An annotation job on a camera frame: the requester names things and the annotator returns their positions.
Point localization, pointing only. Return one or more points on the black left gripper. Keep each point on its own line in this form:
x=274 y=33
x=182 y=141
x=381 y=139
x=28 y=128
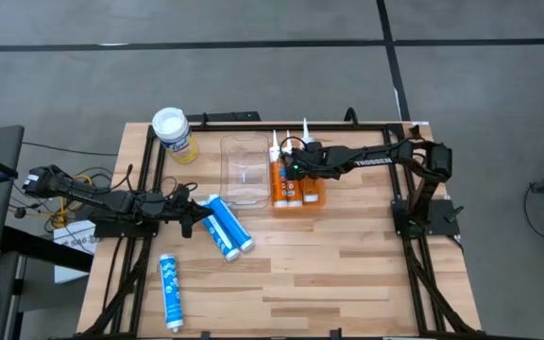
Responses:
x=158 y=208

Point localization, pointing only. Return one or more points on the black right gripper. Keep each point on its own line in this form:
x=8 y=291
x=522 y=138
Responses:
x=312 y=160

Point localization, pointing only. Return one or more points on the orange sealant tube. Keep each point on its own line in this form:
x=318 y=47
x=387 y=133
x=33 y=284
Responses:
x=311 y=191
x=279 y=189

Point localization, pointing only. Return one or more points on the blue silicone tube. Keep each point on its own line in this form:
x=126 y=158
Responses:
x=170 y=288
x=220 y=236
x=234 y=224

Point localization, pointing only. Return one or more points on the brown blue-marked sealant tube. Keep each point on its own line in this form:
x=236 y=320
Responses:
x=294 y=193

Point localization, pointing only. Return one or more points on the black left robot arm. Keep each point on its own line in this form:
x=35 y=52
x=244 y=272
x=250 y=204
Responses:
x=78 y=193

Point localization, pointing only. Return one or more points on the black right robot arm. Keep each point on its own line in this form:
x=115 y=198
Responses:
x=395 y=153

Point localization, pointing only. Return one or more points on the yellow Lysol wipes canister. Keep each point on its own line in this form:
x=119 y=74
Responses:
x=177 y=141

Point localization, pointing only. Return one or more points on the orange translucent plastic bin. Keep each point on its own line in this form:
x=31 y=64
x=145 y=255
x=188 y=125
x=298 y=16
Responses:
x=321 y=198

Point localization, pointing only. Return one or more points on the clear plastic bin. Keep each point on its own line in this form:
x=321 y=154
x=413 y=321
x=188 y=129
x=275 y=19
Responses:
x=246 y=175

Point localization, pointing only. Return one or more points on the black arched hook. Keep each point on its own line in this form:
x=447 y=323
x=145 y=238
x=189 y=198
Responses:
x=347 y=116

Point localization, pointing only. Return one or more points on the black power strip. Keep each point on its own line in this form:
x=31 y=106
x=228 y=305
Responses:
x=225 y=116

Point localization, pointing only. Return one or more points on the small black clip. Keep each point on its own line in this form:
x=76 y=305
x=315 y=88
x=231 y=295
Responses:
x=415 y=131

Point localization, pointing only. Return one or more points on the white printed paper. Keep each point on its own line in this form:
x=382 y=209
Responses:
x=78 y=236

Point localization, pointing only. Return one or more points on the black desk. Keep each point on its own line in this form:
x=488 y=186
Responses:
x=40 y=248

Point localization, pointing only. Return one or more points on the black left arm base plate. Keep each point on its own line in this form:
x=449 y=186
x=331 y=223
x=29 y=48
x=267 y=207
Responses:
x=125 y=230

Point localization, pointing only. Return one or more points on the black metal table frame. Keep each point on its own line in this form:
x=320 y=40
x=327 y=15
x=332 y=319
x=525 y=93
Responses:
x=371 y=127

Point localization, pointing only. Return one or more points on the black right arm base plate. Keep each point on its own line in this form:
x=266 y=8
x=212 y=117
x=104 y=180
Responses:
x=442 y=217

